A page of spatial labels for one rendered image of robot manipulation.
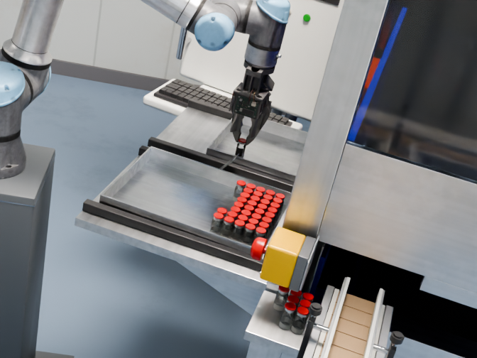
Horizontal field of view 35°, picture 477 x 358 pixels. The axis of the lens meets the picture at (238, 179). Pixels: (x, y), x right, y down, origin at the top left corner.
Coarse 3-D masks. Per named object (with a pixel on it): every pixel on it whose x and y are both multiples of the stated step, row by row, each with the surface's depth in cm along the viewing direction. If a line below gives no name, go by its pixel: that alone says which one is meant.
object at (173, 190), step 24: (144, 168) 173; (168, 168) 175; (192, 168) 175; (216, 168) 173; (120, 192) 162; (144, 192) 164; (168, 192) 166; (192, 192) 168; (216, 192) 170; (288, 192) 170; (144, 216) 152; (168, 216) 158; (192, 216) 160; (216, 240) 150
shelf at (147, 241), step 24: (192, 120) 201; (216, 120) 204; (192, 144) 189; (96, 216) 153; (120, 240) 150; (144, 240) 149; (168, 240) 151; (192, 264) 148; (216, 264) 147; (312, 264) 154; (264, 288) 145
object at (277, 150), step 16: (224, 128) 192; (272, 128) 202; (288, 128) 201; (224, 144) 192; (256, 144) 195; (272, 144) 197; (288, 144) 199; (304, 144) 201; (224, 160) 181; (240, 160) 180; (256, 160) 188; (272, 160) 190; (288, 160) 191; (288, 176) 178
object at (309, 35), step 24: (288, 0) 222; (312, 0) 220; (336, 0) 217; (288, 24) 225; (312, 24) 222; (336, 24) 220; (192, 48) 240; (240, 48) 234; (288, 48) 228; (312, 48) 225; (192, 72) 243; (216, 72) 240; (240, 72) 237; (288, 72) 231; (312, 72) 228; (288, 96) 234; (312, 96) 231
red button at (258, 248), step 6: (258, 240) 132; (264, 240) 132; (252, 246) 132; (258, 246) 132; (264, 246) 132; (252, 252) 132; (258, 252) 132; (264, 252) 133; (252, 258) 133; (258, 258) 132
